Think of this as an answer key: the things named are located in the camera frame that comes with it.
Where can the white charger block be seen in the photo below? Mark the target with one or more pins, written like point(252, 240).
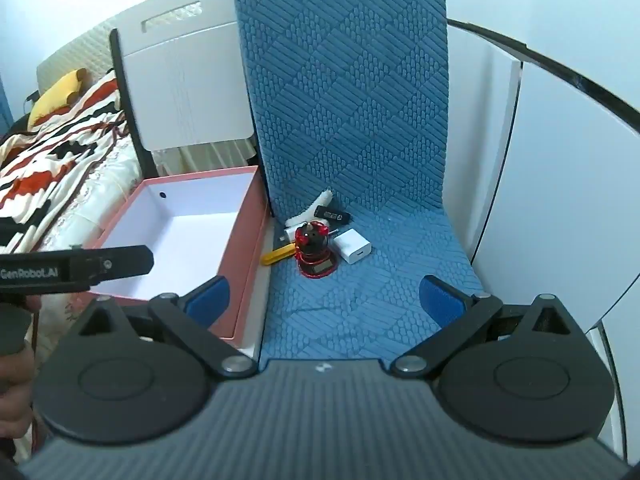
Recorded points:
point(352, 249)

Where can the yellow screwdriver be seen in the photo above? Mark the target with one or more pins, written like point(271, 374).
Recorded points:
point(277, 255)

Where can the pink cardboard box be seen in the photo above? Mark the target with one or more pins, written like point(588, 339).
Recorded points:
point(175, 240)

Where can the blue textured mat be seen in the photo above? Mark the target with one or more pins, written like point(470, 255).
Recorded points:
point(350, 110)

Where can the red black striped blanket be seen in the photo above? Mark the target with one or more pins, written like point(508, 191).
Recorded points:
point(60, 150)

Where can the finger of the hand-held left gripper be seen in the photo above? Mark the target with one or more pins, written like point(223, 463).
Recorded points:
point(117, 262)

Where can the yellow plush pillow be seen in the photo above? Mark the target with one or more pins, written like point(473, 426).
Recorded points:
point(55, 97)

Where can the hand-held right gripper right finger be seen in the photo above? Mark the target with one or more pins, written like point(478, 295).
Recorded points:
point(441, 300)

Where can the white fuzzy sock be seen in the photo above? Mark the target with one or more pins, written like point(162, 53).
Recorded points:
point(307, 212)

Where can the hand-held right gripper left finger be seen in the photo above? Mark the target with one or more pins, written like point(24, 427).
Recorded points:
point(210, 296)

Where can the red and black gadget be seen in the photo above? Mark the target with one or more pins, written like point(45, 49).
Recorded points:
point(312, 252)

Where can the white bedside cabinet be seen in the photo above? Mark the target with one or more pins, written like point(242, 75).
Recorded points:
point(190, 75)

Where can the cream pleated cloth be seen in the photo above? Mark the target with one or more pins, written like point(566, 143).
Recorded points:
point(210, 157)

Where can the beige quilted headboard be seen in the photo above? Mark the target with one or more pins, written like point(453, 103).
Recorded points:
point(75, 52)

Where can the cream embroidered bed sheet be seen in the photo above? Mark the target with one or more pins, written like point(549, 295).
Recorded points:
point(85, 210)

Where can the black usb stick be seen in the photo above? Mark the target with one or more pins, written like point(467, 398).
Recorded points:
point(334, 215)

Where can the black frame post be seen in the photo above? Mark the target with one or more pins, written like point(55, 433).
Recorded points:
point(132, 110)

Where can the person's left hand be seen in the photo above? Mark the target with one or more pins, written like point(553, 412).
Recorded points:
point(15, 410)

